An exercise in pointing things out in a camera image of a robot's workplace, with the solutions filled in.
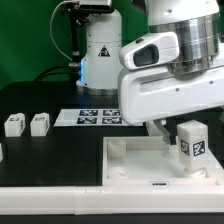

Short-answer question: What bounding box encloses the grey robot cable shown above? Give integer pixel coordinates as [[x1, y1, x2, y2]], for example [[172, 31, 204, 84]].
[[49, 0, 77, 63]]

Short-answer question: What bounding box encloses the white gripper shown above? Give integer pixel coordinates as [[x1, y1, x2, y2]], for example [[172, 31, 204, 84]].
[[118, 59, 224, 146]]

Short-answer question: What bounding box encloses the white square tabletop tray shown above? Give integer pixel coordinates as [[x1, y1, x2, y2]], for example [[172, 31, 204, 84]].
[[102, 136, 224, 186]]

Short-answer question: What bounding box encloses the white L-shaped obstacle fence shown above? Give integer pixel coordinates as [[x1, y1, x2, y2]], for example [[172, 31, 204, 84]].
[[0, 182, 224, 215]]

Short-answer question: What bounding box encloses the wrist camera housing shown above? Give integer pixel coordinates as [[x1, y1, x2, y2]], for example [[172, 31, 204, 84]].
[[119, 32, 180, 70]]

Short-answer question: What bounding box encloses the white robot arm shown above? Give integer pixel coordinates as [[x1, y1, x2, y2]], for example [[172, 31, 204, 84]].
[[78, 0, 224, 125]]

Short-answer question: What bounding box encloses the white marker tag sheet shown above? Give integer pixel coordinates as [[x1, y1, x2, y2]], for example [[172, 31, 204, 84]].
[[53, 108, 129, 127]]

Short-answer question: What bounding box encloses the black cable bundle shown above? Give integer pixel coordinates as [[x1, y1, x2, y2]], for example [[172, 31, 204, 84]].
[[34, 65, 81, 82]]

